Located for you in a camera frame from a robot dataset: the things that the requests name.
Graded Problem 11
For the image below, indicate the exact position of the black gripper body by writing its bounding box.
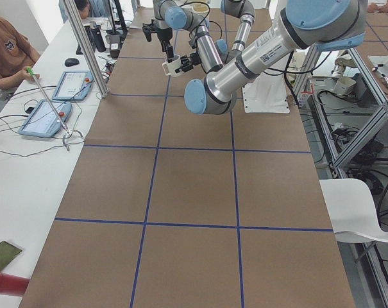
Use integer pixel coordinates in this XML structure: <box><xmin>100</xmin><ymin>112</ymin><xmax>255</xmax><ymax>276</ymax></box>
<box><xmin>157</xmin><ymin>28</ymin><xmax>172</xmax><ymax>44</ymax></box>
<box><xmin>188</xmin><ymin>53</ymin><xmax>201</xmax><ymax>67</ymax></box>

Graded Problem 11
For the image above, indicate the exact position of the white mug with handle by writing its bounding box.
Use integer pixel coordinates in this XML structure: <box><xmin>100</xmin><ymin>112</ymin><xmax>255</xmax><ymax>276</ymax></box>
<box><xmin>162</xmin><ymin>55</ymin><xmax>183</xmax><ymax>77</ymax></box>

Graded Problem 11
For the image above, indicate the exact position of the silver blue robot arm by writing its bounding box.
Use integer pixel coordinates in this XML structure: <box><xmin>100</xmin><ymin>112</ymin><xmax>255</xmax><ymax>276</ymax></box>
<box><xmin>184</xmin><ymin>0</ymin><xmax>367</xmax><ymax>115</ymax></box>
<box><xmin>144</xmin><ymin>1</ymin><xmax>255</xmax><ymax>77</ymax></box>

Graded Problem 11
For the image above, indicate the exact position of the man in grey shirt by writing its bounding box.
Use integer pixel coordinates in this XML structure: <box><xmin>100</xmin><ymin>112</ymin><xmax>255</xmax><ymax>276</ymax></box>
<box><xmin>58</xmin><ymin>0</ymin><xmax>105</xmax><ymax>23</ymax></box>

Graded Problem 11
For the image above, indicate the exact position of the black computer mouse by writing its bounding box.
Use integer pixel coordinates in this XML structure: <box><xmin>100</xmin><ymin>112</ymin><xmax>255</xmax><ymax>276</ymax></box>
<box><xmin>64</xmin><ymin>58</ymin><xmax>80</xmax><ymax>67</ymax></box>

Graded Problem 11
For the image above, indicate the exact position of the upper teach pendant tablet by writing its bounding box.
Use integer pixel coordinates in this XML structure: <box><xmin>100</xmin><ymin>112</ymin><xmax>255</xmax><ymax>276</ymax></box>
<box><xmin>52</xmin><ymin>71</ymin><xmax>94</xmax><ymax>101</ymax></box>

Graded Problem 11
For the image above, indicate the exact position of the teach pendant tablet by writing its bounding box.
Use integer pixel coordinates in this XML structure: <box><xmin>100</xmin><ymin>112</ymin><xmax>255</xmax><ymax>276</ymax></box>
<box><xmin>18</xmin><ymin>99</ymin><xmax>72</xmax><ymax>138</ymax></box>
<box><xmin>52</xmin><ymin>71</ymin><xmax>94</xmax><ymax>101</ymax></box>

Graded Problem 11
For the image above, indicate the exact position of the metal reacher grabber stick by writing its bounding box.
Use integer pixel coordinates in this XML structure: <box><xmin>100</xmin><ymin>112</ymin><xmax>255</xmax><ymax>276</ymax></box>
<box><xmin>26</xmin><ymin>66</ymin><xmax>83</xmax><ymax>151</ymax></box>

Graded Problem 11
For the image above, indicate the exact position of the lower teach pendant tablet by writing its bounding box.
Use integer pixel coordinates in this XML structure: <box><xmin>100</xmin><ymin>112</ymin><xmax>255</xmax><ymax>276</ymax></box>
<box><xmin>18</xmin><ymin>99</ymin><xmax>72</xmax><ymax>138</ymax></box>

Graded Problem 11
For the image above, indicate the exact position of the man in brown shirt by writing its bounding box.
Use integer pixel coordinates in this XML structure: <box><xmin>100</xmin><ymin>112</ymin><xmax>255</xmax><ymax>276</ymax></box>
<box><xmin>0</xmin><ymin>17</ymin><xmax>40</xmax><ymax>90</ymax></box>

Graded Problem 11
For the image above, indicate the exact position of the green bean bag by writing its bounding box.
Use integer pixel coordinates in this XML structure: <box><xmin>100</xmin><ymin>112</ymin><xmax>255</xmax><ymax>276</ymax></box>
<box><xmin>0</xmin><ymin>241</ymin><xmax>22</xmax><ymax>272</ymax></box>

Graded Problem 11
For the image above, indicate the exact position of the red cylinder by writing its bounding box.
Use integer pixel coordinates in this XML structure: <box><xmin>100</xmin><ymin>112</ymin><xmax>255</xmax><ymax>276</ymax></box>
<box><xmin>0</xmin><ymin>273</ymin><xmax>30</xmax><ymax>297</ymax></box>

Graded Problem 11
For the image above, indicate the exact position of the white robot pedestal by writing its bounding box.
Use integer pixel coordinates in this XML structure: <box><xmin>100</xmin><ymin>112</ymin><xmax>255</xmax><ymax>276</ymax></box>
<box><xmin>242</xmin><ymin>73</ymin><xmax>290</xmax><ymax>114</ymax></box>

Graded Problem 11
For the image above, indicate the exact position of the aluminium frame post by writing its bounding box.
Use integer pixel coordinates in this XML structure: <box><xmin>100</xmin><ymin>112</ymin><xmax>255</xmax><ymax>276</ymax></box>
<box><xmin>62</xmin><ymin>0</ymin><xmax>108</xmax><ymax>98</ymax></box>

